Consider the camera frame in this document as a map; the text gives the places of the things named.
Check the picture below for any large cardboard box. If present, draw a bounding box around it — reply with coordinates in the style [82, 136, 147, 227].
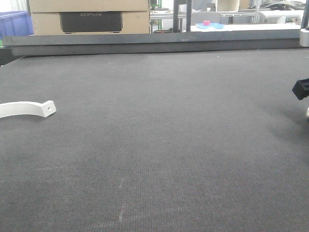
[28, 0, 150, 35]

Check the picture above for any blue bin far left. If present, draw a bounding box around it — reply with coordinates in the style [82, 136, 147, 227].
[0, 11, 33, 40]

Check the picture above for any white curved PVC clamp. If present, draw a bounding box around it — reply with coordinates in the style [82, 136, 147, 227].
[0, 101, 56, 118]

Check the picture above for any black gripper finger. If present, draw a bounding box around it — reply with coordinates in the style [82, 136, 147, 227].
[292, 78, 309, 100]

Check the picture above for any dark table border rail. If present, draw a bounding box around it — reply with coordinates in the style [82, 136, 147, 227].
[2, 29, 301, 57]

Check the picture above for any blue tray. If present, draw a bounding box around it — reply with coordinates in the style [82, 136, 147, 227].
[195, 23, 224, 29]

